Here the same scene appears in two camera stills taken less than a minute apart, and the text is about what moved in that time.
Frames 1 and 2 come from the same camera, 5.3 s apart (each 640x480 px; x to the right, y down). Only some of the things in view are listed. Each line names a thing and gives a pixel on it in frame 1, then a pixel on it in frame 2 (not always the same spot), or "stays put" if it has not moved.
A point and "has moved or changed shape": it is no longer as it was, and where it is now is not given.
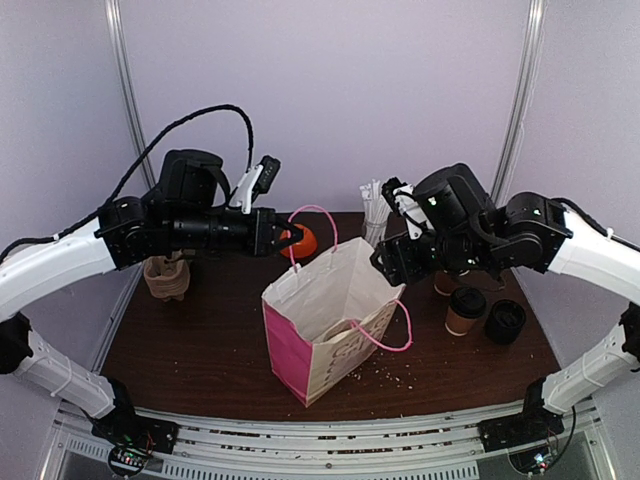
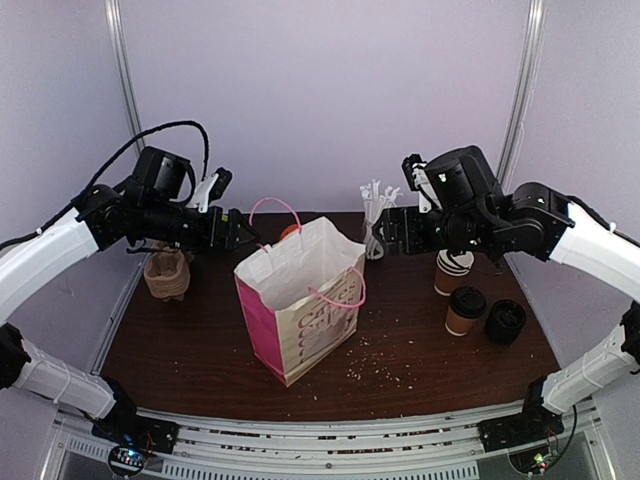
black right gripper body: x=392 y=259 to x=403 y=230
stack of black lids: x=506 y=320 stays put
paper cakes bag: x=324 y=315 has moved or changed shape
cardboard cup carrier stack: x=167 y=280 stays put
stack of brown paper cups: x=445 y=280 stays put
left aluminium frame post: x=123 y=70 stays put
